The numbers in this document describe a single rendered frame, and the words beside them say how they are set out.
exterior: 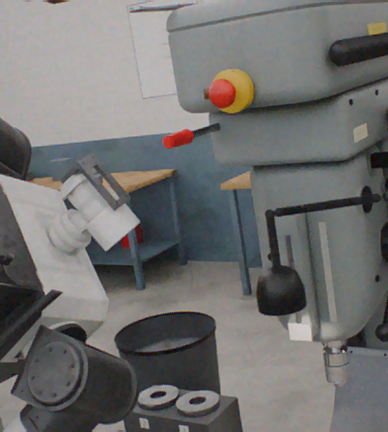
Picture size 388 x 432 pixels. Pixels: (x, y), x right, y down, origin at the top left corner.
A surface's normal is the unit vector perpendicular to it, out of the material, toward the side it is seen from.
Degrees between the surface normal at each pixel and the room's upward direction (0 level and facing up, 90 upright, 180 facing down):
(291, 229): 90
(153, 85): 90
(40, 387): 54
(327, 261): 90
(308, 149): 90
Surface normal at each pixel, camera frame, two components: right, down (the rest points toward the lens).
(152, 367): -0.22, 0.29
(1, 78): -0.53, 0.25
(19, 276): 0.72, -0.60
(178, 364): 0.22, 0.22
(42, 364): -0.39, -0.37
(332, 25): 0.83, -0.02
